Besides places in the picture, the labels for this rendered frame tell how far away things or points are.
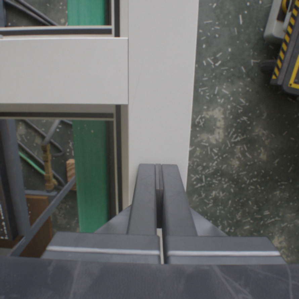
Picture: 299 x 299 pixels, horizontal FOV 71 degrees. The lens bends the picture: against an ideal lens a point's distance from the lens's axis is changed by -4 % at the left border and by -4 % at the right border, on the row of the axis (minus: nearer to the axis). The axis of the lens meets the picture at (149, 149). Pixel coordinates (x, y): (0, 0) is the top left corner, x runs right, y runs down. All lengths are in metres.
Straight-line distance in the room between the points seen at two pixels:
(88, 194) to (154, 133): 0.13
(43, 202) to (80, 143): 0.80
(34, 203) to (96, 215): 0.79
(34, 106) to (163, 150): 0.14
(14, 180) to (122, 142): 0.51
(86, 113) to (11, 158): 0.47
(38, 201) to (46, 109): 0.83
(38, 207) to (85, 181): 0.80
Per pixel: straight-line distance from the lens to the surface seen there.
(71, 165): 1.19
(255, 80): 1.19
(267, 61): 1.09
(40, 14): 0.98
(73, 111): 0.22
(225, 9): 1.18
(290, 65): 0.89
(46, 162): 0.99
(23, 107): 0.24
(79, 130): 0.24
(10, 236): 0.76
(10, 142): 0.66
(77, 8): 0.24
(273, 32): 1.09
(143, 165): 0.15
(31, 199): 1.04
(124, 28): 0.21
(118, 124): 0.21
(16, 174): 0.69
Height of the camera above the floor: 1.08
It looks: 73 degrees down
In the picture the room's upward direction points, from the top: 177 degrees counter-clockwise
